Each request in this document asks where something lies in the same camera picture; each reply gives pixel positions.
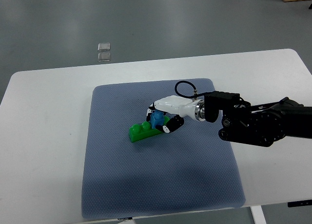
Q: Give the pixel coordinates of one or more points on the blue-grey textured mat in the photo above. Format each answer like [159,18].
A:
[190,169]

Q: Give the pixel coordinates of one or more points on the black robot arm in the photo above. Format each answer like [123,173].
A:
[259,125]

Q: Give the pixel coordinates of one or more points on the upper metal floor plate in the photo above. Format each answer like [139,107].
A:
[104,46]

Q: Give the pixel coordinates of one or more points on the white table leg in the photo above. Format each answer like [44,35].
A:
[258,215]

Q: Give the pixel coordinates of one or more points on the green four-stud toy block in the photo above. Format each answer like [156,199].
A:
[145,130]

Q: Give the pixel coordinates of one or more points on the blue toy block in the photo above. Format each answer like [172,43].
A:
[157,119]

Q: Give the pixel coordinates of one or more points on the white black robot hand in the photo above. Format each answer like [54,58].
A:
[176,108]

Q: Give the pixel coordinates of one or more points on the black table control panel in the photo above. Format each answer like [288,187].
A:
[299,203]

